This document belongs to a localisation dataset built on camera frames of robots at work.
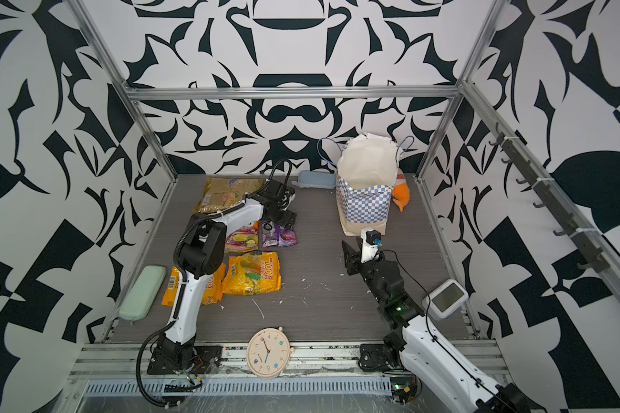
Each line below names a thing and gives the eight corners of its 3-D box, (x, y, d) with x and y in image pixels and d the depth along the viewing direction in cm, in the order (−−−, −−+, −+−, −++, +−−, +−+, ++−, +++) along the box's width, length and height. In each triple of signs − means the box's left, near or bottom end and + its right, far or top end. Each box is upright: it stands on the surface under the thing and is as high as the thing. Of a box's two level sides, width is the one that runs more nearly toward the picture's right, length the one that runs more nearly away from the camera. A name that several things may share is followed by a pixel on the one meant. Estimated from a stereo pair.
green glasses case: (123, 321, 83) (116, 317, 80) (145, 270, 94) (139, 265, 91) (151, 321, 83) (145, 317, 80) (170, 270, 94) (165, 265, 91)
